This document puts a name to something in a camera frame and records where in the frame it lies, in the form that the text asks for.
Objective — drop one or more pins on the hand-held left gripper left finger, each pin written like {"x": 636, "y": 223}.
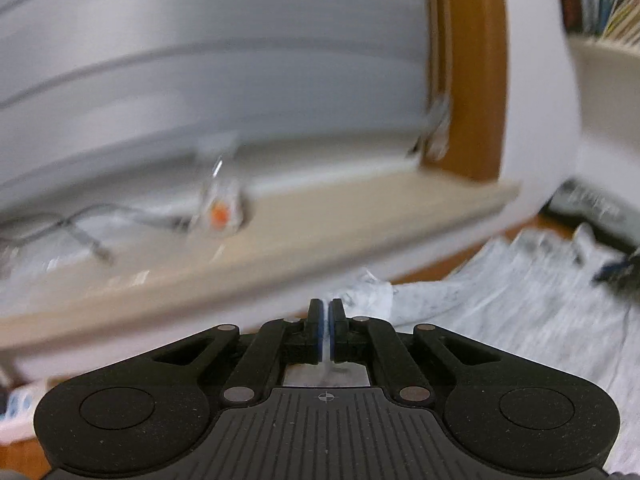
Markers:
{"x": 318, "y": 335}

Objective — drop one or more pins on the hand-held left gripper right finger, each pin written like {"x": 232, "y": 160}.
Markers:
{"x": 335, "y": 335}

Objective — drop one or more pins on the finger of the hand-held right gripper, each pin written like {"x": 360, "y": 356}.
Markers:
{"x": 617, "y": 272}

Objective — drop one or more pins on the white patterned garment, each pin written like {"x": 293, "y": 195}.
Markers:
{"x": 525, "y": 320}

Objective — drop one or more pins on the black folded clothes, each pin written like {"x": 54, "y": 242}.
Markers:
{"x": 615, "y": 237}

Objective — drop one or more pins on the beige window sill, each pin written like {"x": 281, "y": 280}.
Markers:
{"x": 325, "y": 230}

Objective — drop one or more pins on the small bottle with orange label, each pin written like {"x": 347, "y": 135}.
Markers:
{"x": 220, "y": 215}

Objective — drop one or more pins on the white shelf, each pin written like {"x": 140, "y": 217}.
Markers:
{"x": 610, "y": 100}

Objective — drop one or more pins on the grey window blind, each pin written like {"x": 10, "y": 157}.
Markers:
{"x": 200, "y": 60}

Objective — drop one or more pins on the white power strip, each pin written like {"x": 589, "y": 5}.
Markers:
{"x": 20, "y": 405}

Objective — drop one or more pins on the wooden window frame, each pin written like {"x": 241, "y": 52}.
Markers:
{"x": 475, "y": 60}

